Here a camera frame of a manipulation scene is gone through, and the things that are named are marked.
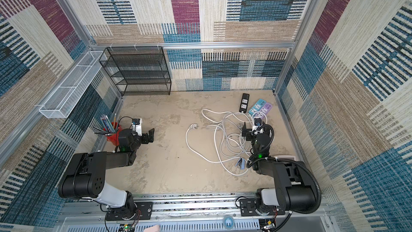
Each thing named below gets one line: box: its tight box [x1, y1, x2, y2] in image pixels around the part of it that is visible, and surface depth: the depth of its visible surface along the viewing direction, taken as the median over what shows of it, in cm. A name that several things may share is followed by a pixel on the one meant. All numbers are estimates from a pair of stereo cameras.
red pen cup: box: [106, 121, 123, 147], surface depth 93 cm
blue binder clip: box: [234, 157, 246, 170], surface depth 87 cm
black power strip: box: [238, 92, 250, 114], surface depth 113 cm
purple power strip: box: [254, 102, 273, 119], surface depth 110 cm
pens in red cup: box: [92, 113, 119, 136], surface depth 91 cm
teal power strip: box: [248, 98, 267, 116], surface depth 110 cm
